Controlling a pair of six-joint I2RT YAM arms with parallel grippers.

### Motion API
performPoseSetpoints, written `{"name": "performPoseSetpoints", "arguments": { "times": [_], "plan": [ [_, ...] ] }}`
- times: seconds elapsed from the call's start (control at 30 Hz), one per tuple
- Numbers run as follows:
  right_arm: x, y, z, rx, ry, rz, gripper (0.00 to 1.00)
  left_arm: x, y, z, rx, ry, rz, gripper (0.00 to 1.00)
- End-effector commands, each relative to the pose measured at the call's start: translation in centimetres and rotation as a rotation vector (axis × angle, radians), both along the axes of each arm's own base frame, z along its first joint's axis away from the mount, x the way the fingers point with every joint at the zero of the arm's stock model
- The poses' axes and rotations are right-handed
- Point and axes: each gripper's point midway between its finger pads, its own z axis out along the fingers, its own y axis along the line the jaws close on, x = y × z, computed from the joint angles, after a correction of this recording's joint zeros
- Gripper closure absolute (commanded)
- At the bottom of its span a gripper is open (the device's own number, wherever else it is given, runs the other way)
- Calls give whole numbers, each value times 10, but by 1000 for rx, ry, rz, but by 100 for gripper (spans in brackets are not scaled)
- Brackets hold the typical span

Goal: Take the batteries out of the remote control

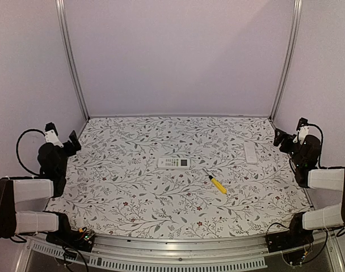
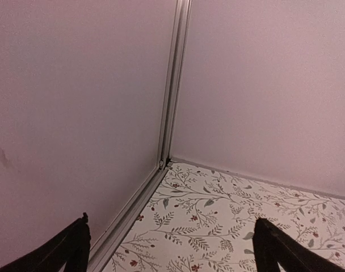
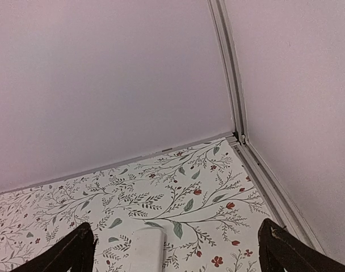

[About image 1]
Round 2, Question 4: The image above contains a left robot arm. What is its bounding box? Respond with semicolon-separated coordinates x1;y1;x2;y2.
0;126;81;246

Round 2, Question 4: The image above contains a left aluminium frame post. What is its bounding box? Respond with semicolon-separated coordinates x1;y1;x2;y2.
55;0;90;121

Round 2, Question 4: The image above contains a white remote with screen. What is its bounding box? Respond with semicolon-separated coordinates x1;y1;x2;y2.
157;158;191;170

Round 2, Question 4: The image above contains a plain white remote control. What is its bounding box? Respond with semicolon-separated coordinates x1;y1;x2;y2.
243;142;258;164

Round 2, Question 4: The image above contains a floral patterned table mat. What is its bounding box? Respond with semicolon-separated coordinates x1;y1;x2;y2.
47;117;309;239

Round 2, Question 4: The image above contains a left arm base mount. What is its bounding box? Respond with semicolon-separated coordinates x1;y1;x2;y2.
46;227;95;252

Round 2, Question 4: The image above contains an aluminium frame post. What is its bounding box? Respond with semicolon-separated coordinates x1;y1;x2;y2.
269;0;302;122
55;0;90;121

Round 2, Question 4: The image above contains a front aluminium rail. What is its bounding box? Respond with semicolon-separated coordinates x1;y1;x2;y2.
15;231;345;271

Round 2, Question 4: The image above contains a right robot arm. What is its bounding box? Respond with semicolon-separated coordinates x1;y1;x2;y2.
274;125;345;247

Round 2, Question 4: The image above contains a right aluminium frame post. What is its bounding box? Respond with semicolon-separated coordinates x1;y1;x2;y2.
269;0;302;122

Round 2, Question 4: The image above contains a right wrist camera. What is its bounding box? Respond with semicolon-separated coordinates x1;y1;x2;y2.
293;117;309;144

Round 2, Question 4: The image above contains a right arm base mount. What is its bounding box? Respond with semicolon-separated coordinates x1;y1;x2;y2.
265;231;314;266

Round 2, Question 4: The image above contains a yellow handled screwdriver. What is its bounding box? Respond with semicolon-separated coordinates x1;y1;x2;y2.
203;168;227;194

